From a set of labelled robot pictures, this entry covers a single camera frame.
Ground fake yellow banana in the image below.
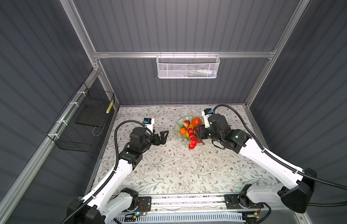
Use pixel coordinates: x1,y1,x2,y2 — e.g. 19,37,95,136
186,124,194,139

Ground small fake orange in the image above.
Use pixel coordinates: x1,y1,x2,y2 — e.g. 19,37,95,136
180,127,187,135

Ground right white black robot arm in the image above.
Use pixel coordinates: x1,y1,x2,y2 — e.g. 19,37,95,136
195,109,315,213

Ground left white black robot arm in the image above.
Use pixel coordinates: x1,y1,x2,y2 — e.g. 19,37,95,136
62,127,169,224

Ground green scalloped fruit bowl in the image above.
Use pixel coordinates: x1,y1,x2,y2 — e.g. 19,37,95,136
174,116,205,141

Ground yellow marker in basket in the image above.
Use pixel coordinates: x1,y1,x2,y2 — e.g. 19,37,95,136
106,101,114,114

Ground black pad in basket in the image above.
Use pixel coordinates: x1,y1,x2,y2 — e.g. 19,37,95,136
75,105,107,127

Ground markers in white basket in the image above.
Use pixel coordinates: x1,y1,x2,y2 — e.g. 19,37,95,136
188,69,216,78

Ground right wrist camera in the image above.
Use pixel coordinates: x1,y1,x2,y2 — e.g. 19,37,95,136
202,108,213,128

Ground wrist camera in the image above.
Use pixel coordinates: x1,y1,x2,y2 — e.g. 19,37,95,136
143,118,154,133
202,108,213,128

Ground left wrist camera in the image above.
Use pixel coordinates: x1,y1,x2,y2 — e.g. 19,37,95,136
143,118,154,133

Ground black wire side basket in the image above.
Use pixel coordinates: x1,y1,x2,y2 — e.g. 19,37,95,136
47,85,115,153

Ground white wire mesh basket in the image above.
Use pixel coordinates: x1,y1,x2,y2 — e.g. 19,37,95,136
156,53,220,79

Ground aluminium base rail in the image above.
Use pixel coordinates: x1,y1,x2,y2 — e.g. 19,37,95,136
75,193,300,224

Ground left black cable conduit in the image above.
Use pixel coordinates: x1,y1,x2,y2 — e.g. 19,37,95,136
60,120,153,224

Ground black cable conduit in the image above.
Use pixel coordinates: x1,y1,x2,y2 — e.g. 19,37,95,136
212,104,347,207
60,120,153,224

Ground right black cable conduit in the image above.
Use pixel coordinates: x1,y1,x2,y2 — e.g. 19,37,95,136
212,104,347,207

